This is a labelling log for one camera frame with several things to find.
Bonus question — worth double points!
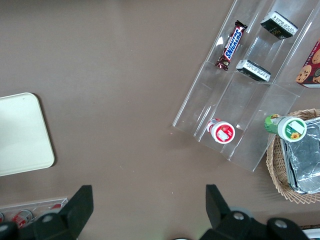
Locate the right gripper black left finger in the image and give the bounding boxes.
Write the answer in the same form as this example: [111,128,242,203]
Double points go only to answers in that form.
[21,184,95,240]

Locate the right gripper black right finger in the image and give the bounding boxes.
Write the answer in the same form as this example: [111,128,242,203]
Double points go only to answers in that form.
[202,184,266,240]

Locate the light tan wicker basket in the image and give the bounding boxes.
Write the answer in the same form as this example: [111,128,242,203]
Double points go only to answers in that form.
[265,108,320,205]

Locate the white rectangular snack tray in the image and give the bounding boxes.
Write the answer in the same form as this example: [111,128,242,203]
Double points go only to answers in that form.
[301,224,320,240]

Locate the cream rectangular tray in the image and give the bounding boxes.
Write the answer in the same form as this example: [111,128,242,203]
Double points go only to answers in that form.
[0,92,55,177]

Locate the clear acrylic bottle rack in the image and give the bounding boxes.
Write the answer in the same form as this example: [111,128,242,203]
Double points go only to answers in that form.
[0,197,69,226]

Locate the red white yogurt bottle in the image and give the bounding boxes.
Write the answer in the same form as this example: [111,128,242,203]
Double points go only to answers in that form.
[206,118,236,144]

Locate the stacked aluminium foil pans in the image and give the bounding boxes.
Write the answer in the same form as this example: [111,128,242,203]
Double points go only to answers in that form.
[279,116,320,195]

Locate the green white yogurt bottle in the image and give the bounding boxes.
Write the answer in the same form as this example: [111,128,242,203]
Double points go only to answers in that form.
[264,113,308,143]

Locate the clear acrylic stepped shelf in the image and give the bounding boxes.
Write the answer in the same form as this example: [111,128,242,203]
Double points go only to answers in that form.
[172,0,320,173]

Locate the black white chocolate box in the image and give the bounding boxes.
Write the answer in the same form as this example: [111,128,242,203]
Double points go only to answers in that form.
[259,11,299,41]
[235,59,272,83]

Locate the brown table cover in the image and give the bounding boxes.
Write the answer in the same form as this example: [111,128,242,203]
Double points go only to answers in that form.
[0,0,320,240]

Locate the Snickers chocolate bar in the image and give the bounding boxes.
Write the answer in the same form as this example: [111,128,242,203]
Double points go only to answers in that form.
[215,19,248,72]

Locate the red chocolate chip cookie box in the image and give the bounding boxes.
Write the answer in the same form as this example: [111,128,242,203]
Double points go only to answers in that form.
[295,37,320,89]

